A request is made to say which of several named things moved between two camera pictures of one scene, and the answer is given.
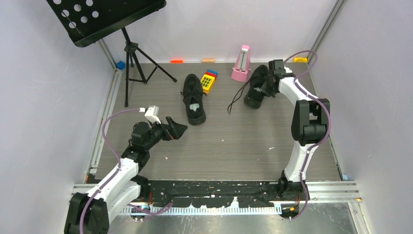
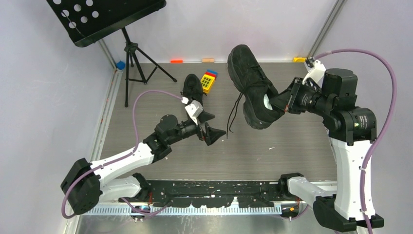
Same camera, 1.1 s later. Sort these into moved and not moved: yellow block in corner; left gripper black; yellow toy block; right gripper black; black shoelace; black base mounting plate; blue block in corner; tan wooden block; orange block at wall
Moved: black shoelace; left gripper black; right gripper black
Not moved: yellow block in corner; blue block in corner; black base mounting plate; yellow toy block; orange block at wall; tan wooden block
